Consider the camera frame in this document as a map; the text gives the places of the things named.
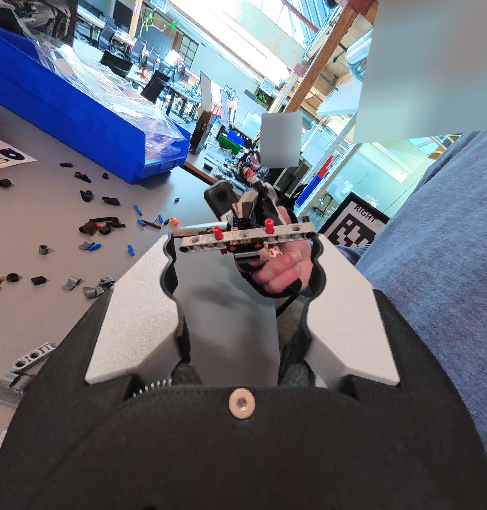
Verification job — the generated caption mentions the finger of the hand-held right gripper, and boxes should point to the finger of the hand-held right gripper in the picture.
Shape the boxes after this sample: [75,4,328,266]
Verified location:
[230,199,256,228]
[256,190,281,225]

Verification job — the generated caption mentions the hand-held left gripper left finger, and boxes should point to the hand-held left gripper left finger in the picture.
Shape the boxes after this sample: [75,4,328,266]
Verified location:
[84,235,185,385]

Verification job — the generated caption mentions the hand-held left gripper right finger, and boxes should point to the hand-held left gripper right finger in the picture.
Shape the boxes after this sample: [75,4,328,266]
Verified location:
[301,235,401,391]

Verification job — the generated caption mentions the wooden ceiling beams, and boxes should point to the wooden ceiling beams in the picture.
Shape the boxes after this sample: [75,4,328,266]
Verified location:
[284,0,380,112]

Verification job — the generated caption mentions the long light grey lego beam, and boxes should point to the long light grey lego beam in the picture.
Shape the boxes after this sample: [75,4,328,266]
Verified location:
[170,223,317,254]

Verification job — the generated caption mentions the black white printed tag board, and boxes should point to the black white printed tag board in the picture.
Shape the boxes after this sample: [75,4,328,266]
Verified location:
[317,192,391,248]

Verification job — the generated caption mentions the black office chair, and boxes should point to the black office chair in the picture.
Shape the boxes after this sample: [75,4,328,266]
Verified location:
[140,70,172,104]
[100,50,134,79]

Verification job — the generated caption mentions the green storage bin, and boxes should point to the green storage bin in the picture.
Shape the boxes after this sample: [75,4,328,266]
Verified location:
[217,132,249,154]

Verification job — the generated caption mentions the person's right forearm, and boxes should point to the person's right forearm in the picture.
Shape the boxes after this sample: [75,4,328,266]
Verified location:
[331,243,368,268]

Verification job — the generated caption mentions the lego sticker sheet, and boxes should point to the lego sticker sheet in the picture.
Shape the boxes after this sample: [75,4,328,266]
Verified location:
[0,136,37,172]

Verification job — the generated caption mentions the person's right hand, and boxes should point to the person's right hand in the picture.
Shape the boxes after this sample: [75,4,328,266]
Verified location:
[236,206,314,299]

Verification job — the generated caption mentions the blue storage bin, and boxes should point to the blue storage bin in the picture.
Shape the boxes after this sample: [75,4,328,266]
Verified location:
[0,23,191,184]

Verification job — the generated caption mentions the person's blue clothing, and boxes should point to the person's blue clothing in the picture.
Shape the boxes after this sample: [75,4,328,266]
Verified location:
[339,132,487,495]

